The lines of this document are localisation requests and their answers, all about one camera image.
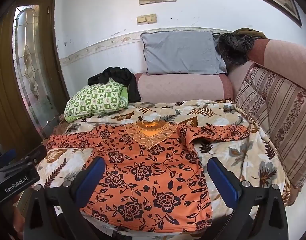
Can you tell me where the grey pillow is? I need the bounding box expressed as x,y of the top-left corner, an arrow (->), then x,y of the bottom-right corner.
140,30 -> 227,75

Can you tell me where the black cloth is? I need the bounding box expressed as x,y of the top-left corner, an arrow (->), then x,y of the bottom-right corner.
87,67 -> 141,103

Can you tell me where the cream leaf print blanket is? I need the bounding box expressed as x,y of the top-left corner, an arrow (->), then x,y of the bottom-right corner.
37,100 -> 290,239

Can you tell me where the wooden glass door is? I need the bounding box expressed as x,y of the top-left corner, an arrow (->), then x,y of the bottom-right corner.
0,0 -> 69,156

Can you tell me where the yellow wall switch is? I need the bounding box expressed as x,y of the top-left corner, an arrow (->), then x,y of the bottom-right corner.
137,14 -> 157,25

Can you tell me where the striped beige cushion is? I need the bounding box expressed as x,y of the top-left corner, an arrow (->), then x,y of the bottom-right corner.
234,67 -> 306,189

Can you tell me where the orange black floral blouse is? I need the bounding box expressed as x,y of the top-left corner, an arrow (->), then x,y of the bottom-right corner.
47,122 -> 249,233

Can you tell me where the green white patterned pillow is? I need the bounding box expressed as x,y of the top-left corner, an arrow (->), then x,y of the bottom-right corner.
64,78 -> 129,122

